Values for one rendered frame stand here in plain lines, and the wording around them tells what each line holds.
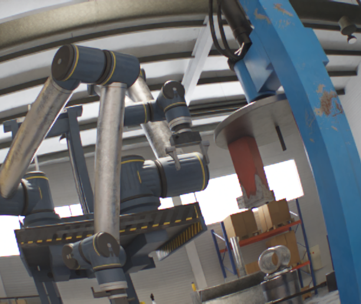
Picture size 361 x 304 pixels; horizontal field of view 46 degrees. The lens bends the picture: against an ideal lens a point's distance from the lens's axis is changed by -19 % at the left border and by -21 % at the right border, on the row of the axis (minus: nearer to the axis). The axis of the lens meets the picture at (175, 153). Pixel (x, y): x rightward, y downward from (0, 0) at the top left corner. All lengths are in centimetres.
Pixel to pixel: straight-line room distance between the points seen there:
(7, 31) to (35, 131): 488
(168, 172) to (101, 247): 94
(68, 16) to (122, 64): 493
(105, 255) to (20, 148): 63
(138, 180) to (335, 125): 111
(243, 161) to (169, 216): 42
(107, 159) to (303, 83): 79
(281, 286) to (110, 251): 107
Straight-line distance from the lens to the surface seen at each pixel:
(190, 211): 221
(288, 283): 246
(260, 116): 216
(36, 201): 235
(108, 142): 186
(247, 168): 230
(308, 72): 188
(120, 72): 187
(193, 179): 255
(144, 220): 215
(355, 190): 178
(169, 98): 234
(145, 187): 246
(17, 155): 203
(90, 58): 177
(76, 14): 678
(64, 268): 250
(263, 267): 253
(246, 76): 234
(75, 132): 317
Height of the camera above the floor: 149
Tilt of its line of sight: 18 degrees up
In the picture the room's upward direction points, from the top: 16 degrees counter-clockwise
